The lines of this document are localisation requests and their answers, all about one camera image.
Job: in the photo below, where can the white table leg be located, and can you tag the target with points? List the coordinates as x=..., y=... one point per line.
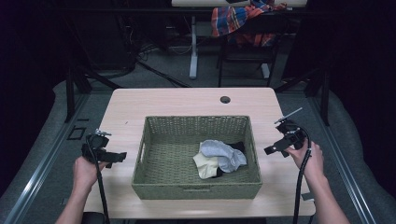
x=265, y=71
x=193, y=49

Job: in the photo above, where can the aluminium floor rail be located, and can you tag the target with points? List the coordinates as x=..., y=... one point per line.
x=341, y=161
x=43, y=166

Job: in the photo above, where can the white background table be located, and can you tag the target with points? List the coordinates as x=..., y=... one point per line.
x=199, y=3

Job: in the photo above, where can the cream sock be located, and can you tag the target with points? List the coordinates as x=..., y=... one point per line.
x=207, y=166

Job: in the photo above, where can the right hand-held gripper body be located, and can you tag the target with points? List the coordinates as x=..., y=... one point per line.
x=292, y=133

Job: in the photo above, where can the plaid cloth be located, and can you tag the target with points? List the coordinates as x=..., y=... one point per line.
x=232, y=20

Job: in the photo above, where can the black chair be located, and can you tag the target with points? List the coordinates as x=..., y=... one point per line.
x=249, y=53

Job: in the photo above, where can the person's right hand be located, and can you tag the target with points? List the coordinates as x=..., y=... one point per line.
x=313, y=160

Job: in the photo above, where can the green woven basket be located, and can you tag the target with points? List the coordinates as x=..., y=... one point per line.
x=165, y=161

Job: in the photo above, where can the black sock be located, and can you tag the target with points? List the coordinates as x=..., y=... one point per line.
x=238, y=146

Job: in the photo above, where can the person's left hand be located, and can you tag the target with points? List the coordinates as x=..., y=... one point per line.
x=84, y=172

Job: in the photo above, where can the black metal stand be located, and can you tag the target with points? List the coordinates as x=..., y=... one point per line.
x=324, y=99
x=70, y=96

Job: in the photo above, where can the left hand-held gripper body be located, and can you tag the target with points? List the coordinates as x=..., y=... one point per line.
x=96, y=143

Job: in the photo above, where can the black square floor frame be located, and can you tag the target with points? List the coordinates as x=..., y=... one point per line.
x=76, y=133

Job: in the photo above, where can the grey sock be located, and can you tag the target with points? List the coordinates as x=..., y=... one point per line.
x=225, y=155

